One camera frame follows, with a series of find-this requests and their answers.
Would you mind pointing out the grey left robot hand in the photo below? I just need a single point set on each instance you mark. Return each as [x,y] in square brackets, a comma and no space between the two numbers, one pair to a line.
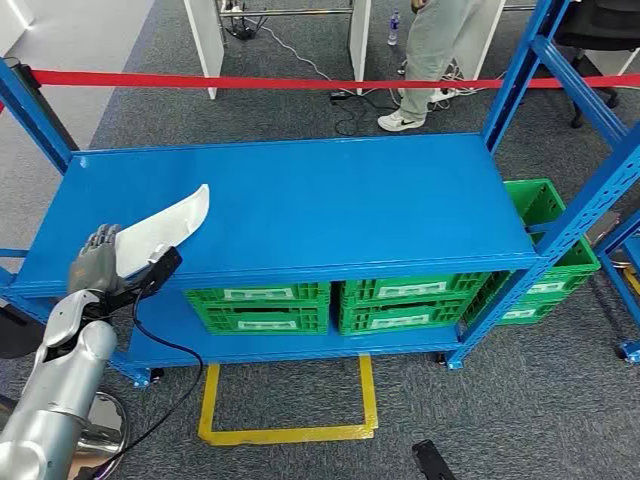
[95,265]

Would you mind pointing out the white curved plastic part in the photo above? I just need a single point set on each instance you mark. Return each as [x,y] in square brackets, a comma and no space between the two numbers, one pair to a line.
[164,228]

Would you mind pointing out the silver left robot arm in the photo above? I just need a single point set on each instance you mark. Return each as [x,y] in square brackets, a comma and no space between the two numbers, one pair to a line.
[60,391]

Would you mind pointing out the black round base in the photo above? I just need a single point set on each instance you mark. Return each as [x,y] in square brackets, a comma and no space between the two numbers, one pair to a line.
[17,334]

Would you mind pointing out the red barrier tape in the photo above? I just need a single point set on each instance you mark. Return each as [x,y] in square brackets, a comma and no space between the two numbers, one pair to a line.
[200,81]

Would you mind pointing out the white desk with panel legs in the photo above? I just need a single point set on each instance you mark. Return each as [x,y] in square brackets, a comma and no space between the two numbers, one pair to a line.
[207,40]

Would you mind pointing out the green plastic crate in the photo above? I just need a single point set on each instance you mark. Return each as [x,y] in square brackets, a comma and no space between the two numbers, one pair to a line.
[537,202]
[360,289]
[547,308]
[300,293]
[310,319]
[350,318]

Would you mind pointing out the black power adaptor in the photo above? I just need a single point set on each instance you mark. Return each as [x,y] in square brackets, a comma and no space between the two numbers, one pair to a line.
[341,95]

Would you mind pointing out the clear water bottle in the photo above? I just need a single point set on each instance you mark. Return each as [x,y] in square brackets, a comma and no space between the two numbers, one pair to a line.
[394,30]

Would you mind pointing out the person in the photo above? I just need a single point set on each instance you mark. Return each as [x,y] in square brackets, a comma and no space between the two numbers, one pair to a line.
[425,46]

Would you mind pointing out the white power strip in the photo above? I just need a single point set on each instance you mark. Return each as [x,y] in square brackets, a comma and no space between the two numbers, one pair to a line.
[442,95]

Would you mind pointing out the white desk panel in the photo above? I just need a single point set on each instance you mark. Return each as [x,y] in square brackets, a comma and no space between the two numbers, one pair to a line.
[487,33]

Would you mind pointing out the black office chair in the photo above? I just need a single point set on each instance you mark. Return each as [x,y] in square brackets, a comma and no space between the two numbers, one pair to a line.
[595,23]

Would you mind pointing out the yellow floor tape square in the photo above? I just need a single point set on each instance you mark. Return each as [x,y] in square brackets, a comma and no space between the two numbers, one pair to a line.
[632,281]

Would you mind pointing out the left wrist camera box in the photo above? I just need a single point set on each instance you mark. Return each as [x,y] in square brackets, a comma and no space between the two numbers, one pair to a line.
[164,268]

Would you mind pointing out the black barrier post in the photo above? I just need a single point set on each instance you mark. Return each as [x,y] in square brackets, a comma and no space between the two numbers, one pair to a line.
[55,112]

